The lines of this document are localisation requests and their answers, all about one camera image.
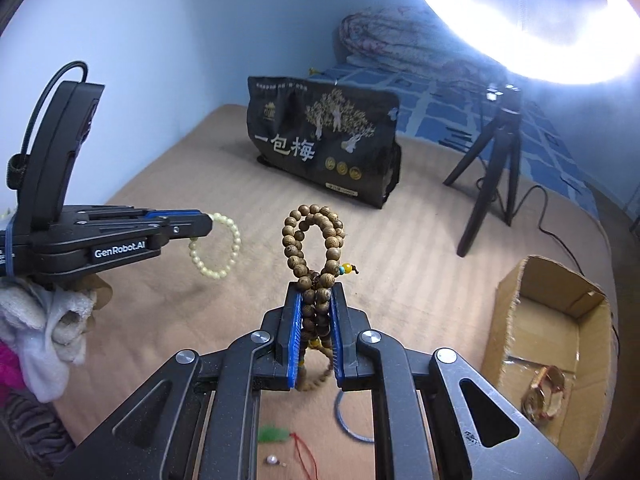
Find blue bangle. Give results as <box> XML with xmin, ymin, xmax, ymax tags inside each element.
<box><xmin>334</xmin><ymin>387</ymin><xmax>376</xmax><ymax>444</ymax></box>

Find person's left hand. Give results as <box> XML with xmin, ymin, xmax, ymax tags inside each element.
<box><xmin>0</xmin><ymin>277</ymin><xmax>99</xmax><ymax>404</ymax></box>

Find cream bead bracelet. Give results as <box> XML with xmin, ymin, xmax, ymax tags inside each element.
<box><xmin>188</xmin><ymin>212</ymin><xmax>242</xmax><ymax>279</ymax></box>

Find grey knitted cloth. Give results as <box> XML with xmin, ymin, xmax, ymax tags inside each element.
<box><xmin>0</xmin><ymin>389</ymin><xmax>77</xmax><ymax>480</ymax></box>

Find black tripod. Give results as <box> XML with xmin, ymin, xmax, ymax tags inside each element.
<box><xmin>443</xmin><ymin>84</ymin><xmax>532</xmax><ymax>259</ymax></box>

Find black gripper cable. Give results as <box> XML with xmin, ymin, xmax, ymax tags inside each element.
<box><xmin>9</xmin><ymin>61</ymin><xmax>90</xmax><ymax>192</ymax></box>

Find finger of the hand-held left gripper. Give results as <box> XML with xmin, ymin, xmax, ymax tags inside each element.
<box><xmin>89</xmin><ymin>213</ymin><xmax>215</xmax><ymax>249</ymax></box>
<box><xmin>64</xmin><ymin>205</ymin><xmax>209</xmax><ymax>223</ymax></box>

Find tan blanket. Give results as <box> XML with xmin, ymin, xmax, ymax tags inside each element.
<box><xmin>54</xmin><ymin>104</ymin><xmax>617</xmax><ymax>480</ymax></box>

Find green pendant with red cord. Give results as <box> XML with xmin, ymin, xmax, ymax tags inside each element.
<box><xmin>258</xmin><ymin>424</ymin><xmax>316</xmax><ymax>480</ymax></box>

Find gold wrist watch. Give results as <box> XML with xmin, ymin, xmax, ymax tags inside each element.
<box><xmin>520</xmin><ymin>365</ymin><xmax>569</xmax><ymax>424</ymax></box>

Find black printed bag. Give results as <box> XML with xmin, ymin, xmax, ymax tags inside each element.
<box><xmin>247</xmin><ymin>75</ymin><xmax>404</xmax><ymax>210</ymax></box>

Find folded floral quilt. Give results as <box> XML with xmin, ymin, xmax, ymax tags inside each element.
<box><xmin>338</xmin><ymin>5</ymin><xmax>482</xmax><ymax>69</ymax></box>

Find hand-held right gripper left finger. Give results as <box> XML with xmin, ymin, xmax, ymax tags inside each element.
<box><xmin>52</xmin><ymin>282</ymin><xmax>306</xmax><ymax>480</ymax></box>

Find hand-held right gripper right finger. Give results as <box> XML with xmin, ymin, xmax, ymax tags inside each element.
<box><xmin>329</xmin><ymin>283</ymin><xmax>581</xmax><ymax>480</ymax></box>

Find brown wooden bead bracelet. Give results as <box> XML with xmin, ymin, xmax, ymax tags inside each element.
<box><xmin>281</xmin><ymin>203</ymin><xmax>361</xmax><ymax>394</ymax></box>

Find blue checked bed sheet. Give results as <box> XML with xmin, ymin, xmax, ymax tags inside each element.
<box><xmin>309</xmin><ymin>59</ymin><xmax>602</xmax><ymax>222</ymax></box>

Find white ring light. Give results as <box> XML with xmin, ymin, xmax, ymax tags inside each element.
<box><xmin>402</xmin><ymin>0</ymin><xmax>640</xmax><ymax>87</ymax></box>

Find cardboard box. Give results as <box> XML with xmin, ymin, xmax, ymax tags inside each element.
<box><xmin>480</xmin><ymin>254</ymin><xmax>619</xmax><ymax>477</ymax></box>

